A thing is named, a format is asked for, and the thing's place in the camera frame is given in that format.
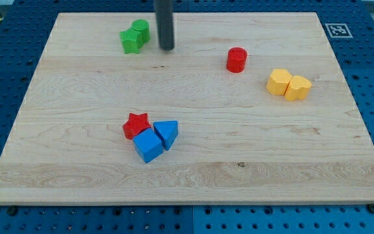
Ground light wooden board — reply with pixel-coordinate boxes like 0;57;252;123
0;12;374;206

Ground yellow heart block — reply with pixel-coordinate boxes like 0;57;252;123
284;75;312;101

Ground white fiducial marker tag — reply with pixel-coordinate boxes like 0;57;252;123
325;23;353;38

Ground red cylinder block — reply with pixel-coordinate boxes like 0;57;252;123
226;47;247;73

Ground green cylinder block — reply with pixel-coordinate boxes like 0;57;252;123
131;19;151;43

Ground red star block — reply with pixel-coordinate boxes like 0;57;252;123
123;113;151;140

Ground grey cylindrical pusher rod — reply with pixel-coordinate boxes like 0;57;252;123
154;0;175;51

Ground yellow hexagon block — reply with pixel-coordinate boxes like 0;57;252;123
266;68;292;96

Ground blue cube block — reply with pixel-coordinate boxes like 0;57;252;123
132;128;163;163

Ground blue triangle block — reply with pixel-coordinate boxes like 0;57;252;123
153;120;178;151

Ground green star block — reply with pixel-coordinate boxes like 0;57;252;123
119;28;143;54

